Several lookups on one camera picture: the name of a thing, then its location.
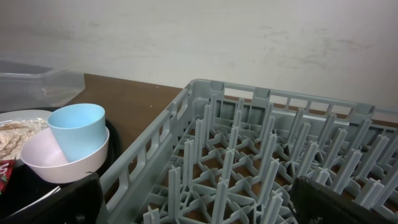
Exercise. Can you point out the grey plate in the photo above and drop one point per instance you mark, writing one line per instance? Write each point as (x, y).
(22, 115)

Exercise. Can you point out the light blue plastic cup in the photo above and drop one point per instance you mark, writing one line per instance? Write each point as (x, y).
(79, 129)

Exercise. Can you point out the clear plastic bin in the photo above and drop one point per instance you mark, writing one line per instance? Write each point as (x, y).
(25, 86)

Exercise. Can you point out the grey dishwasher rack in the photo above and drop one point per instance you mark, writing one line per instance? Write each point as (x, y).
(228, 153)

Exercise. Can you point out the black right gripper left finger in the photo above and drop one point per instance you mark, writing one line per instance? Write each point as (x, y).
(80, 202)

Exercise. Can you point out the red snack wrapper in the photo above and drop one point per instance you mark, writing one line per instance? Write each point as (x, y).
(6, 169)

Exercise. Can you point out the rice and food scraps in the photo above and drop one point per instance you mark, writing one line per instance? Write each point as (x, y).
(15, 134)

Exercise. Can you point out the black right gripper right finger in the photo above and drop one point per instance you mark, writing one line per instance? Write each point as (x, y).
(312, 202)

